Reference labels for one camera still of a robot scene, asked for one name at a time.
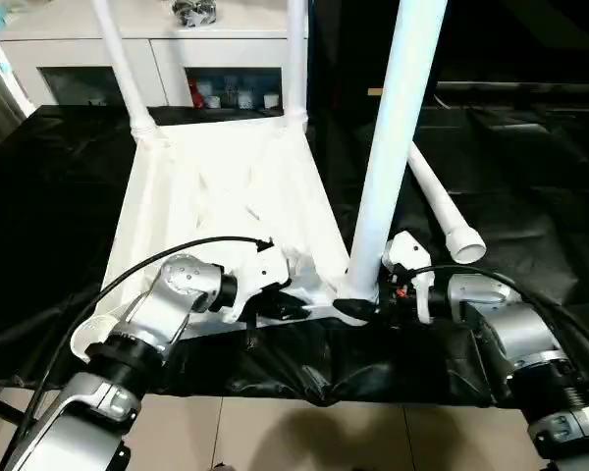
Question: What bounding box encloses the white plastic table top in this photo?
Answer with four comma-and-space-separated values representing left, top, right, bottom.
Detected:
67, 116, 380, 365

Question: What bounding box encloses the white plastic table leg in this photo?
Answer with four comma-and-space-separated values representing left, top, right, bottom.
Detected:
89, 0, 159, 144
283, 0, 310, 132
345, 0, 450, 304
406, 140, 488, 265

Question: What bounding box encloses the black case with brass label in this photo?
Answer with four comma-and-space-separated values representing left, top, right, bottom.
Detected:
308, 0, 439, 127

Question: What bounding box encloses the dark long metal bar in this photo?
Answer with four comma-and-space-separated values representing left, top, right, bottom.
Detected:
435, 79, 589, 101

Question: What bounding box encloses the black mat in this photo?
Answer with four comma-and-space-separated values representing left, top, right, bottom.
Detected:
0, 100, 589, 409

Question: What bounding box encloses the white cabinet with glass doors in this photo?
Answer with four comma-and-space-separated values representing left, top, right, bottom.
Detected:
0, 0, 311, 111

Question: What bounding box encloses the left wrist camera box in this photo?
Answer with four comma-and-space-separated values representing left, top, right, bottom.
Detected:
227, 238, 295, 326

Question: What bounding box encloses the black metal folding frame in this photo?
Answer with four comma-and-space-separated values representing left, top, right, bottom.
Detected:
0, 375, 35, 431

